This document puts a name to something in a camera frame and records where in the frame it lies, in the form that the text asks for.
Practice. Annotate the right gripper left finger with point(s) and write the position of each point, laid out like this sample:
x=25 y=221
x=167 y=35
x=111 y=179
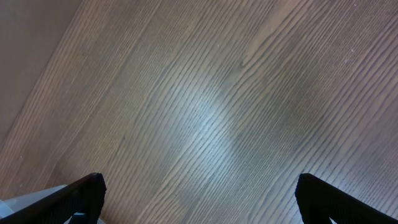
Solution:
x=79 y=202

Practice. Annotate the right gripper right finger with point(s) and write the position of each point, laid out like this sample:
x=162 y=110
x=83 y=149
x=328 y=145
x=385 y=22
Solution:
x=322 y=203

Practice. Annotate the clear plastic storage container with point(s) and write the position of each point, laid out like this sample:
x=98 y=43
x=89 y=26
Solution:
x=13 y=205

